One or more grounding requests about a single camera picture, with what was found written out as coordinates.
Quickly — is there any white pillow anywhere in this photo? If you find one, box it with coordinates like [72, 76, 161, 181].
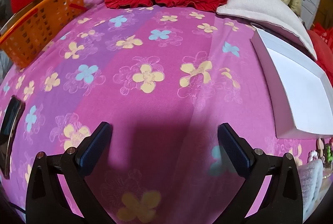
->
[216, 0, 318, 60]

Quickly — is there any pink floral bed sheet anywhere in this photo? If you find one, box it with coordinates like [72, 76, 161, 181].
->
[0, 0, 323, 224]

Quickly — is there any black cable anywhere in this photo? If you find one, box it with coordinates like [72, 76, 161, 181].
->
[8, 202, 26, 214]

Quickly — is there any green bead hair tie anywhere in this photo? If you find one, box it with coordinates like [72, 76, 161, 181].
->
[324, 144, 333, 163]

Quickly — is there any white jewelry box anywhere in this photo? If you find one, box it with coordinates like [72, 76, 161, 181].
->
[251, 28, 333, 139]

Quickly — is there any red printed bag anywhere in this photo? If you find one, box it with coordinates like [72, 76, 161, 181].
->
[312, 21, 333, 38]

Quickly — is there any orange plastic basket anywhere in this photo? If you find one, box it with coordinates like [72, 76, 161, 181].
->
[0, 0, 87, 68]

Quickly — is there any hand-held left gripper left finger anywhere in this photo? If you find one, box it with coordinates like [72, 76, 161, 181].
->
[25, 122, 115, 224]

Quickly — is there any red cushion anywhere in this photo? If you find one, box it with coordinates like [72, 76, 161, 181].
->
[308, 30, 333, 76]

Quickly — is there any red plastic stick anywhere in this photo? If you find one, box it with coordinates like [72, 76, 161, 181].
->
[69, 3, 90, 12]

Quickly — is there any cartoon hair clip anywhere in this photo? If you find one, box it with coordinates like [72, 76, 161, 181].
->
[316, 138, 329, 159]

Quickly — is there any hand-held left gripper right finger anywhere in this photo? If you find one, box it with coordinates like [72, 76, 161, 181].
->
[217, 122, 303, 224]

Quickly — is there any black smartphone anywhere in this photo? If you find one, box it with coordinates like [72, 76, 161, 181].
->
[0, 96, 26, 180]

